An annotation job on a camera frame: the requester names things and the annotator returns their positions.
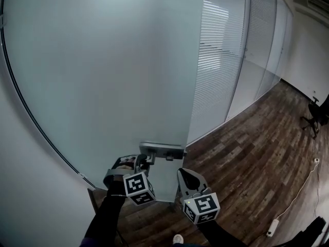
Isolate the white power strip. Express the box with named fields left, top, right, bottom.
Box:
left=266, top=157, right=321, bottom=238

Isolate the glass partition with blinds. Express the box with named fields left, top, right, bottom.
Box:
left=186, top=0, right=295, bottom=146

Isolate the black office chair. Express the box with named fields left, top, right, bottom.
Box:
left=300, top=96, right=329, bottom=139

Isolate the person's right forearm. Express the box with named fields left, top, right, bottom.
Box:
left=197, top=219, right=249, bottom=247

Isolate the person's left hand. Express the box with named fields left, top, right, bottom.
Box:
left=117, top=157, right=137, bottom=170

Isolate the ceiling air vent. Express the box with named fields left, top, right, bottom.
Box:
left=294, top=0, right=329, bottom=14

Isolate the metal door lever handle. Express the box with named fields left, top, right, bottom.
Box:
left=138, top=142, right=188, bottom=166

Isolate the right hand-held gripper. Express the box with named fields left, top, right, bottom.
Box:
left=177, top=168, right=221, bottom=225

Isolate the frosted glass door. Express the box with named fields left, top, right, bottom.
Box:
left=1, top=0, right=204, bottom=203

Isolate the person's left forearm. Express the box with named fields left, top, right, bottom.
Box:
left=83, top=180, right=127, bottom=247

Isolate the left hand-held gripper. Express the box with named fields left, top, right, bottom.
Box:
left=102, top=153, right=157, bottom=207

